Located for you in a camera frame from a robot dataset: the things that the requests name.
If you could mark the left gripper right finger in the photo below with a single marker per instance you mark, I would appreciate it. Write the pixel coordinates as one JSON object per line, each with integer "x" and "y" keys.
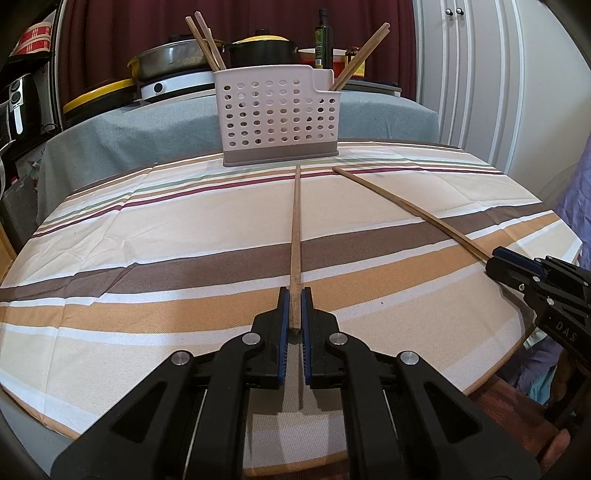
{"x": 403, "y": 419}

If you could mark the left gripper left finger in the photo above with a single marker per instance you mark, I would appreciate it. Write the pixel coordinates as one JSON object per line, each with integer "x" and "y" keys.
{"x": 186, "y": 419}

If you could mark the striped tablecloth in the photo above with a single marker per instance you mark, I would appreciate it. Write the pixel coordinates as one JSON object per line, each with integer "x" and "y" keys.
{"x": 183, "y": 255}

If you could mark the white double-door cabinet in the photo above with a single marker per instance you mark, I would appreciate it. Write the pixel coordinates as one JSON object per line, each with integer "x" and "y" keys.
{"x": 510, "y": 86}

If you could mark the grey cutting board tray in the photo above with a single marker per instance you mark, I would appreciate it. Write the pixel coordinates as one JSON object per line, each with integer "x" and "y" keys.
{"x": 373, "y": 87}

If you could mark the grey-blue tablecloth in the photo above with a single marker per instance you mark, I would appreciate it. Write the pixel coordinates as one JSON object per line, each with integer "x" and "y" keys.
{"x": 134, "y": 137}

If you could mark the sauce jar yellow label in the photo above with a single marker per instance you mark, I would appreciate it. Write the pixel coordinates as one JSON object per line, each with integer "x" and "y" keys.
{"x": 350, "y": 55}

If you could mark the pink perforated utensil caddy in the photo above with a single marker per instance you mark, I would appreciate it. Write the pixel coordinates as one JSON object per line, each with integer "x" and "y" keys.
{"x": 276, "y": 113}

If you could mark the yellow black electric griddle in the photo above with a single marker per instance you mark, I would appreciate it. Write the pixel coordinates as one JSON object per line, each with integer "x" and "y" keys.
{"x": 103, "y": 99}

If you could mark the white induction cooker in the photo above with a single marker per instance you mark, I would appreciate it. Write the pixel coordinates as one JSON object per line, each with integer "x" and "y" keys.
{"x": 177, "y": 85}

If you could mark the dark olive oil bottle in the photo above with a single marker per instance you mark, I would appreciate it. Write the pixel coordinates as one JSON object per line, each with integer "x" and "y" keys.
{"x": 324, "y": 57}

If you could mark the black wok with lid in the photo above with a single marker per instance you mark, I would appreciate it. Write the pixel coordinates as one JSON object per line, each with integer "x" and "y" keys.
{"x": 181, "y": 54}

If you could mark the black storage shelf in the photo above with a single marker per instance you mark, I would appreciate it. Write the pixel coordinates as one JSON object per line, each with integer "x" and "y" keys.
{"x": 28, "y": 119}

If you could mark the black pot yellow lid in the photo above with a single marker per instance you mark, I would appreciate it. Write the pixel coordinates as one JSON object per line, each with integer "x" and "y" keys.
{"x": 262, "y": 49}

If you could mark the dark red curtain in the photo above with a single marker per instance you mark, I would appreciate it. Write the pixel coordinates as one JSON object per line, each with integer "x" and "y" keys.
{"x": 98, "y": 38}

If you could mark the red white round box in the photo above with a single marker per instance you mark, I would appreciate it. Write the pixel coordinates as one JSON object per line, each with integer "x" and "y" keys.
{"x": 35, "y": 39}

